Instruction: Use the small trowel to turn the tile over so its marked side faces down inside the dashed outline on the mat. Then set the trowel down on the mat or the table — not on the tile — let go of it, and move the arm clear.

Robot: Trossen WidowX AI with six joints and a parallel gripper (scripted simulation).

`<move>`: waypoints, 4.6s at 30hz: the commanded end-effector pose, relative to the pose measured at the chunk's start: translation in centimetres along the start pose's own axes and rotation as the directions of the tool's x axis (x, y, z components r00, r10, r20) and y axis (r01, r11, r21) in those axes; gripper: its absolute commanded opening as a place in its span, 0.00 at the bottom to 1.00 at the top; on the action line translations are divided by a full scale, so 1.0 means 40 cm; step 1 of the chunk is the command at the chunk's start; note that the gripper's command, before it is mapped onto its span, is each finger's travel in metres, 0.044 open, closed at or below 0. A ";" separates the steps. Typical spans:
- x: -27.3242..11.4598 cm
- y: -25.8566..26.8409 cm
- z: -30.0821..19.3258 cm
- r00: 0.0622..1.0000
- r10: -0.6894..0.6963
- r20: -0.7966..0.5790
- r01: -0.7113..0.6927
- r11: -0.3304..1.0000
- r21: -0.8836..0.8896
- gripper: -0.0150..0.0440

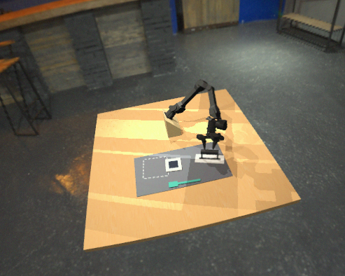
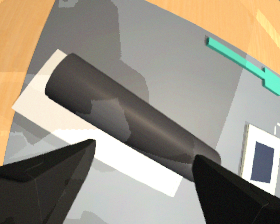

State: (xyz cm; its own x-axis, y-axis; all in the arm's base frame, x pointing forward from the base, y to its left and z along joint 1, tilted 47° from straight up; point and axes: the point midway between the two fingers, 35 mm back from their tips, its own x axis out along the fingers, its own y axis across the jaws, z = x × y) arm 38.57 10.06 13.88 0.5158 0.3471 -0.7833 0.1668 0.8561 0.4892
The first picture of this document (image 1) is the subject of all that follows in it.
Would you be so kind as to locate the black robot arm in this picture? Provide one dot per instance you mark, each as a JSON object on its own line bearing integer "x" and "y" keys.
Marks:
{"x": 214, "y": 111}

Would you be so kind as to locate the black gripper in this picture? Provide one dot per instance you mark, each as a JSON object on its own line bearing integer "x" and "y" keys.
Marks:
{"x": 203, "y": 138}

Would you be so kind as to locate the cream square tile with dark centre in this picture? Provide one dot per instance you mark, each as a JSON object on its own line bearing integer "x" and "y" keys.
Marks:
{"x": 173, "y": 164}

